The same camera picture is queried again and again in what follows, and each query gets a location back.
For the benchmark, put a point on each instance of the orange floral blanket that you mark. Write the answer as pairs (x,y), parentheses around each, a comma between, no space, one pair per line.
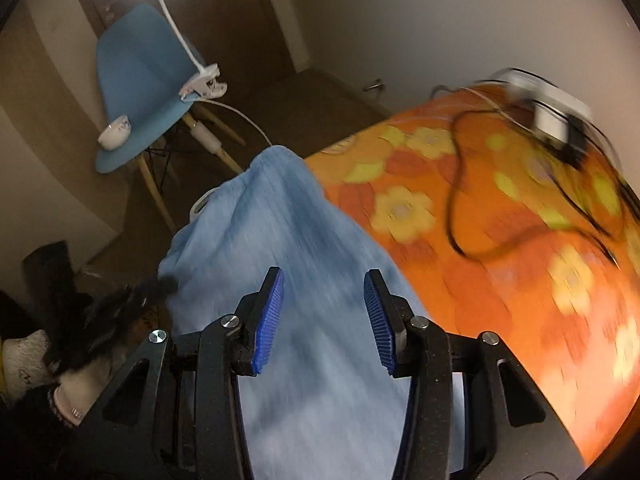
(475,285)

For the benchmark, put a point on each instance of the white clip lamp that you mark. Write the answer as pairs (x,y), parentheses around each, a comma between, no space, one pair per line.
(200,82)

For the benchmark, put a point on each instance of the white power strip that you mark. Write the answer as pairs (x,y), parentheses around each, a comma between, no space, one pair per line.
(550,105)

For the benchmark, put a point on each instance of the black power adapter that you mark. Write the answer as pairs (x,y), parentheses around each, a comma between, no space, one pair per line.
(572,149)

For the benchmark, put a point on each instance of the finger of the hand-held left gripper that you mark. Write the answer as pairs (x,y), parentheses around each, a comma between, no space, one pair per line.
(167,285)

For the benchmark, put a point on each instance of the blue chair with wooden legs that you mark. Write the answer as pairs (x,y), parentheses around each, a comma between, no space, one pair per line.
(135,75)

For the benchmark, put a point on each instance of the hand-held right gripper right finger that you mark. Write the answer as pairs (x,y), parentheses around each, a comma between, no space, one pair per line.
(376,320)

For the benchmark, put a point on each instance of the light blue denim pants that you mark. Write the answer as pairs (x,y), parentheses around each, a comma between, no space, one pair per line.
(300,220)

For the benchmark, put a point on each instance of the person's left hand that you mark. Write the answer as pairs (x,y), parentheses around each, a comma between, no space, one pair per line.
(82,390)

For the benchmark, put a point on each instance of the dark cloth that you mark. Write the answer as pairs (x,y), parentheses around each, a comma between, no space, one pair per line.
(50,275)

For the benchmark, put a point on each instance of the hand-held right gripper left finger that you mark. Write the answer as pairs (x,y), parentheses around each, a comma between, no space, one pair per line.
(270,320)

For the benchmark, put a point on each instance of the person's left forearm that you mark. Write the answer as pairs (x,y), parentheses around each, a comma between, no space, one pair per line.
(30,425)

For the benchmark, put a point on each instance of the white bowl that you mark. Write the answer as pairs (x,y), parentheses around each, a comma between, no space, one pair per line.
(115,132)

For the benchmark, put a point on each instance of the white knit cloth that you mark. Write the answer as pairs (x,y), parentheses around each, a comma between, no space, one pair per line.
(25,360)

